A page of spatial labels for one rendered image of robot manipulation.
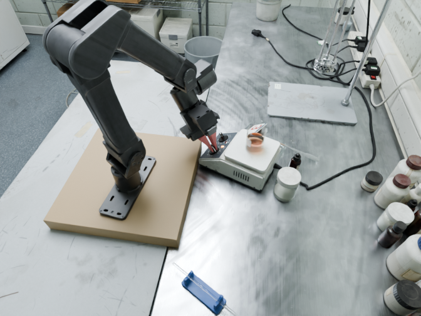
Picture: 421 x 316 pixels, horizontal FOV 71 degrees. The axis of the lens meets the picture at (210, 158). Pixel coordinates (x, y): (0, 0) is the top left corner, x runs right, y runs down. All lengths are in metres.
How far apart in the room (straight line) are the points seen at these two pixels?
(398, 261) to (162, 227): 0.52
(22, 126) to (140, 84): 1.68
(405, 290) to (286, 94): 0.71
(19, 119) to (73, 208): 2.07
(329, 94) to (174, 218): 0.74
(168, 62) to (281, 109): 0.54
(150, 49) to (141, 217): 0.38
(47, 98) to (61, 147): 1.93
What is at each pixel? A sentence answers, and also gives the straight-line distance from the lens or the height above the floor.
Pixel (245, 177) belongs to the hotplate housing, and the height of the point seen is 0.94.
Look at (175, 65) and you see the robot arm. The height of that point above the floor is 1.23.
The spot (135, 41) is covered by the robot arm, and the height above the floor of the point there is 1.31.
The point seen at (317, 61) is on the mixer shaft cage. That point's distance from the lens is 1.03.
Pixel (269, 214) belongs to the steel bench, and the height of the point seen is 0.90.
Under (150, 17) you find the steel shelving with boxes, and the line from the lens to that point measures 2.90.
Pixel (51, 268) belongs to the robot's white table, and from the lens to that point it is 0.80.
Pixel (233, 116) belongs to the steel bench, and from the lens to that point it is 1.03.
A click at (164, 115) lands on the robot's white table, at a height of 0.90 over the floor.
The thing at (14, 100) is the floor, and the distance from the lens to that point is 3.07.
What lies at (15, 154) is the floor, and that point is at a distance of 2.53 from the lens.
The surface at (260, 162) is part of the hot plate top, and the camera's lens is 0.77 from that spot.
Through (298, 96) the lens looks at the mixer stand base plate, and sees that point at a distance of 1.14.
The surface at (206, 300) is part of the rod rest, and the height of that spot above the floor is 0.91.
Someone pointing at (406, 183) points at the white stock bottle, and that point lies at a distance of 0.84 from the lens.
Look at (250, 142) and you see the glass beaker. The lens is 0.76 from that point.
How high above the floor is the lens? 1.57
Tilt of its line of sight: 49 degrees down
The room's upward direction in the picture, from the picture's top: straight up
